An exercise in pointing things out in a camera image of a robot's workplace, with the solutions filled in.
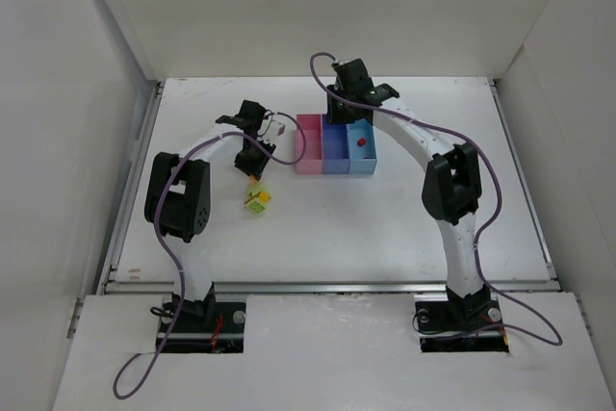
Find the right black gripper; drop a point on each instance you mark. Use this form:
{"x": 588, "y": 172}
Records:
{"x": 338, "y": 113}

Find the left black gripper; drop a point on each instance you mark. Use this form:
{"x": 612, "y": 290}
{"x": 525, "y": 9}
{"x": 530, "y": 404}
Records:
{"x": 254, "y": 159}

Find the green yellow lego assembly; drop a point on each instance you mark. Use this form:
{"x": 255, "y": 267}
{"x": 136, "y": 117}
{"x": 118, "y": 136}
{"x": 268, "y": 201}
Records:
{"x": 258, "y": 198}

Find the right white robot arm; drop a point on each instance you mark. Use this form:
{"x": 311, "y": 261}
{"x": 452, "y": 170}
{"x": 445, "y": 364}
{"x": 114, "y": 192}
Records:
{"x": 451, "y": 185}

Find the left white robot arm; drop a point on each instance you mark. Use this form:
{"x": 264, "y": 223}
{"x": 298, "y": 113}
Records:
{"x": 178, "y": 198}

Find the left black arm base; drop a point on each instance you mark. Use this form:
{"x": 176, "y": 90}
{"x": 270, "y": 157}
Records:
{"x": 208, "y": 326}

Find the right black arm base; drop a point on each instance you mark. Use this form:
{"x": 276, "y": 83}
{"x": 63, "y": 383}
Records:
{"x": 440, "y": 331}

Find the dark blue container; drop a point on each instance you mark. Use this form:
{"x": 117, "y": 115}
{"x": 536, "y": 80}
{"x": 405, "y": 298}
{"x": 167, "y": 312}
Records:
{"x": 335, "y": 154}

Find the pink container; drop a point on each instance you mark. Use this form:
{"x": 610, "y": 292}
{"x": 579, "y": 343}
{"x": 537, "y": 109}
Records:
{"x": 308, "y": 141}

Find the light blue container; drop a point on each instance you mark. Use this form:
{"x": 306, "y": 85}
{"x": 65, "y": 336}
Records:
{"x": 362, "y": 158}

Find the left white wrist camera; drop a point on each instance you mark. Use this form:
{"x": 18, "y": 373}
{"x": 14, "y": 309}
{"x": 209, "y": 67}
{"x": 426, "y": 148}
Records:
{"x": 271, "y": 129}

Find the aluminium rail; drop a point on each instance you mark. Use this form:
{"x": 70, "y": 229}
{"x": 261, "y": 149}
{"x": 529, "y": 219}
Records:
{"x": 119, "y": 288}

